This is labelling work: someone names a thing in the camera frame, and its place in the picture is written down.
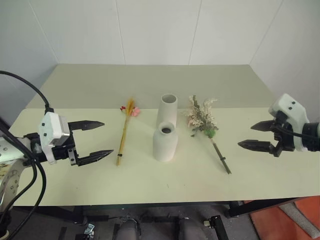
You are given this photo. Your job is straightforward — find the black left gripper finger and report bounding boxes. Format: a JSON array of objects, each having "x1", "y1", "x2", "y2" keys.
[
  {"x1": 74, "y1": 149, "x2": 115, "y2": 167},
  {"x1": 68, "y1": 120, "x2": 106, "y2": 146}
]

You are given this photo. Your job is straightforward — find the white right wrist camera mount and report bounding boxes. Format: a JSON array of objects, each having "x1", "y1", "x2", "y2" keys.
[{"x1": 268, "y1": 93, "x2": 311, "y2": 152}]

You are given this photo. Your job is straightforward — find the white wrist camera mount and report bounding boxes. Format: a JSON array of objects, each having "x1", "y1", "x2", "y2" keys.
[
  {"x1": 268, "y1": 93, "x2": 311, "y2": 152},
  {"x1": 37, "y1": 112, "x2": 70, "y2": 165}
]

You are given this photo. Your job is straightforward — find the yellow wheat flower bunch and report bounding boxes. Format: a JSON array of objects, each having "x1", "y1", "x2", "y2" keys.
[{"x1": 115, "y1": 97, "x2": 142, "y2": 167}]

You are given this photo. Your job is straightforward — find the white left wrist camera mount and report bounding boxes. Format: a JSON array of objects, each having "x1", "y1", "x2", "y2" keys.
[{"x1": 37, "y1": 112, "x2": 70, "y2": 165}]

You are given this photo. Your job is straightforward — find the short white bottle vase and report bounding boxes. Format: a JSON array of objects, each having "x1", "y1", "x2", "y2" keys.
[{"x1": 152, "y1": 121, "x2": 179, "y2": 163}]

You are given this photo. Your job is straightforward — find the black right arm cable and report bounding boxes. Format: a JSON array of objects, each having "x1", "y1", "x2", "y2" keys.
[{"x1": 276, "y1": 110, "x2": 305, "y2": 138}]

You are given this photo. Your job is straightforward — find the silver caster wheel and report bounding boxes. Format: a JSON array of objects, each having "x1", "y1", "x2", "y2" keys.
[{"x1": 83, "y1": 223, "x2": 96, "y2": 236}]

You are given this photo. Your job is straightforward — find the black metal rail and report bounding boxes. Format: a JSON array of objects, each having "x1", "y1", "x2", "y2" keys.
[{"x1": 209, "y1": 214, "x2": 230, "y2": 240}]

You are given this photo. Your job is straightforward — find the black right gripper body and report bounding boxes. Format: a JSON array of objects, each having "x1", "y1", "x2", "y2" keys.
[{"x1": 269, "y1": 119, "x2": 296, "y2": 158}]

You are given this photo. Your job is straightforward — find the dried pink green flower bunch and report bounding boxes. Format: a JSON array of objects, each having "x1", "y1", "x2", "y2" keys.
[{"x1": 181, "y1": 94, "x2": 233, "y2": 175}]

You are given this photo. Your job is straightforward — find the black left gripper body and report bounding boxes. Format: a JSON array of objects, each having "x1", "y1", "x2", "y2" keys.
[{"x1": 51, "y1": 141, "x2": 81, "y2": 167}]

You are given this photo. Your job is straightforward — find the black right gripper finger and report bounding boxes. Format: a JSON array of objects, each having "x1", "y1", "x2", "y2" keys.
[
  {"x1": 237, "y1": 139, "x2": 273, "y2": 152},
  {"x1": 250, "y1": 119, "x2": 278, "y2": 132}
]

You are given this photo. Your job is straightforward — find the orange floor mat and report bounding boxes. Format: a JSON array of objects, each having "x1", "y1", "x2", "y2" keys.
[{"x1": 243, "y1": 195, "x2": 320, "y2": 240}]

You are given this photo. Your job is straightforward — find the tall slanted white vase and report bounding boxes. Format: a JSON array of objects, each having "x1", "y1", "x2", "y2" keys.
[{"x1": 156, "y1": 93, "x2": 179, "y2": 129}]

